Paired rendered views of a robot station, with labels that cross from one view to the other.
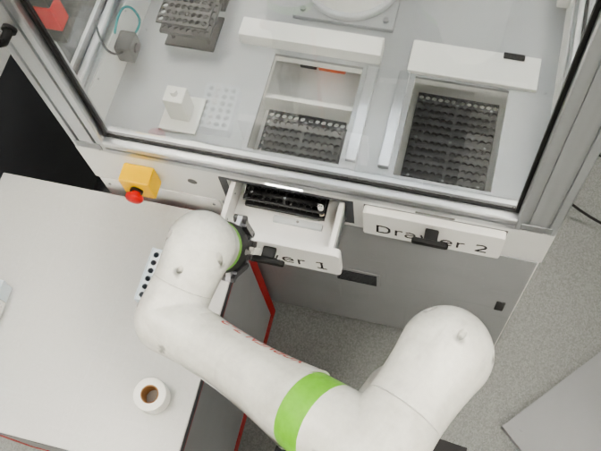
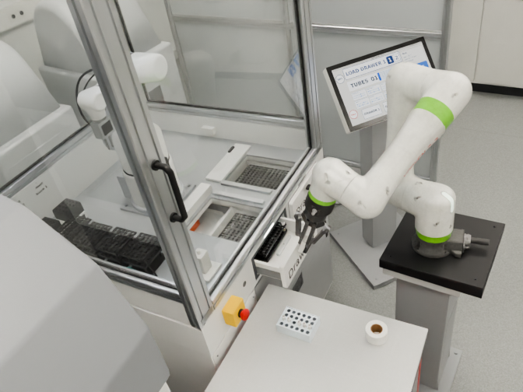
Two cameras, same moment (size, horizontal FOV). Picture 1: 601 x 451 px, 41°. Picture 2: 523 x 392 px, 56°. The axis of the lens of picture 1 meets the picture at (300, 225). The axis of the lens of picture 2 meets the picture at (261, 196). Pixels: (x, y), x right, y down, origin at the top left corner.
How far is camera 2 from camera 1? 1.48 m
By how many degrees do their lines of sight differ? 53
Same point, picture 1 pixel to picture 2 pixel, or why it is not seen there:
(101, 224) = (246, 364)
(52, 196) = not seen: outside the picture
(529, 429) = (377, 275)
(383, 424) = (441, 72)
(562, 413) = (369, 262)
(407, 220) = (301, 190)
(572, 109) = (307, 55)
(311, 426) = (441, 96)
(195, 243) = (335, 161)
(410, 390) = (426, 70)
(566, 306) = not seen: hidden behind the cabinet
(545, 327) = not seen: hidden behind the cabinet
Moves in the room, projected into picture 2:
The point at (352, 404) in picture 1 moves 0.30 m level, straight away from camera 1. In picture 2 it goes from (431, 86) to (330, 95)
